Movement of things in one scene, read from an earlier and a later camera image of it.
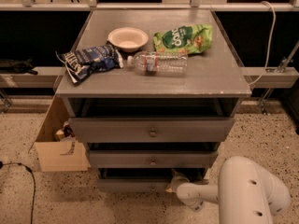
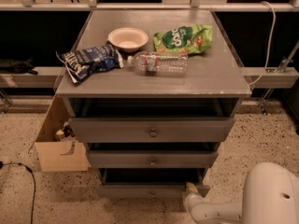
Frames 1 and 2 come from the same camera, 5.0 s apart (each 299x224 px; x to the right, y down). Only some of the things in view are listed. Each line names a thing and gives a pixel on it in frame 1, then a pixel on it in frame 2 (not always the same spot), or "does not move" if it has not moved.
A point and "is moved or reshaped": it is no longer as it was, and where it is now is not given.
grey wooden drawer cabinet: (153, 93) does not move
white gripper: (180, 180) -> (193, 201)
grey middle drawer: (152, 159) does not move
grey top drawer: (149, 129) does not move
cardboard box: (65, 155) does not move
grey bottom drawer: (140, 180) is moved or reshaped
